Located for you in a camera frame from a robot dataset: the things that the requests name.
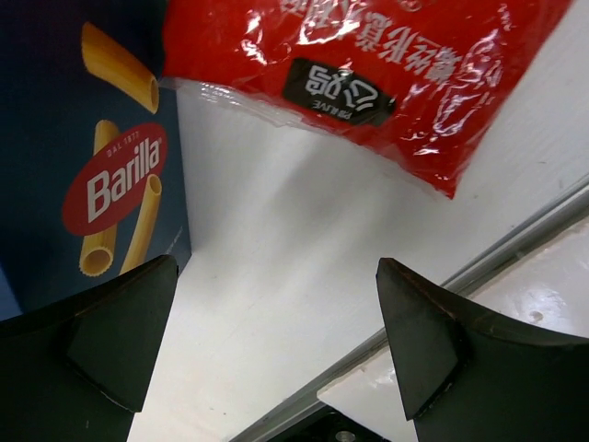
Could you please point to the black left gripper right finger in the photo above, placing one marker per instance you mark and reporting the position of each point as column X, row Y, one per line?
column 478, row 368

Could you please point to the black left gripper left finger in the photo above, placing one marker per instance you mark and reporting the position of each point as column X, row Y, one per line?
column 80, row 368

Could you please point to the blue Barilla rigatoni box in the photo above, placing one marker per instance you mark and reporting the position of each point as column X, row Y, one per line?
column 92, row 182

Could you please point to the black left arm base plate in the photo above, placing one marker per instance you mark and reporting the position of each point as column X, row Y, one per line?
column 327, row 425

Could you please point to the aluminium table rail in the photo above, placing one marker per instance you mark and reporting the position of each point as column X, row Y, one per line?
column 414, row 331

